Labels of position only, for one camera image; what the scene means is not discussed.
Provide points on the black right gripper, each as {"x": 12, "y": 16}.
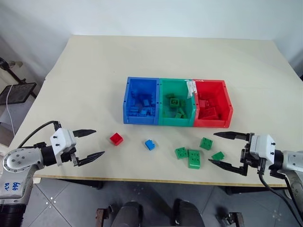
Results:
{"x": 245, "y": 154}

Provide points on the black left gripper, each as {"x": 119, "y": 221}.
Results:
{"x": 71, "y": 156}

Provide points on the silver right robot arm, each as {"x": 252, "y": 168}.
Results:
{"x": 293, "y": 160}

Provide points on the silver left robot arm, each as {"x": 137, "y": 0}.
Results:
{"x": 16, "y": 160}

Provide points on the small green toy brick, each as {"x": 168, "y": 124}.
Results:
{"x": 218, "y": 155}

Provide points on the large green toy brick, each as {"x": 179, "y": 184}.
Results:
{"x": 194, "y": 159}

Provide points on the large red toy brick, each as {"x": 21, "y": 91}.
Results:
{"x": 208, "y": 113}

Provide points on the blue toy brick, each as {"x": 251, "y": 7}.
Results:
{"x": 150, "y": 144}
{"x": 143, "y": 113}
{"x": 133, "y": 111}
{"x": 146, "y": 102}
{"x": 152, "y": 110}

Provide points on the red plastic bin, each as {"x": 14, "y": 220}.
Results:
{"x": 210, "y": 88}

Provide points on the green square toy brick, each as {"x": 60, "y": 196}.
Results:
{"x": 174, "y": 102}

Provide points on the white torn label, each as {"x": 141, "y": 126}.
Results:
{"x": 190, "y": 88}

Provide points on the dark rounded shape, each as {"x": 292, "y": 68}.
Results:
{"x": 188, "y": 214}
{"x": 127, "y": 214}

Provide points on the blue plastic bin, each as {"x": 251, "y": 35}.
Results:
{"x": 139, "y": 85}

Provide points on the black flat tray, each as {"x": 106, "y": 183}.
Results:
{"x": 17, "y": 92}

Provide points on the green plastic bin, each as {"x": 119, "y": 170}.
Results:
{"x": 172, "y": 86}

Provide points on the black stand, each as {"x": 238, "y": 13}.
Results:
{"x": 13, "y": 73}

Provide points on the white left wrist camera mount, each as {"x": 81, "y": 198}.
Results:
{"x": 62, "y": 140}

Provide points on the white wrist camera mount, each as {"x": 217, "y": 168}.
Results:
{"x": 62, "y": 140}
{"x": 262, "y": 146}

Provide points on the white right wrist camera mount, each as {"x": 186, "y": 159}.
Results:
{"x": 262, "y": 146}

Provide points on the dark table frame bracket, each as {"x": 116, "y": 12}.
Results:
{"x": 94, "y": 184}
{"x": 233, "y": 190}

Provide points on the brown metal bracket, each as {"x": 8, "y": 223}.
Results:
{"x": 101, "y": 216}
{"x": 234, "y": 219}

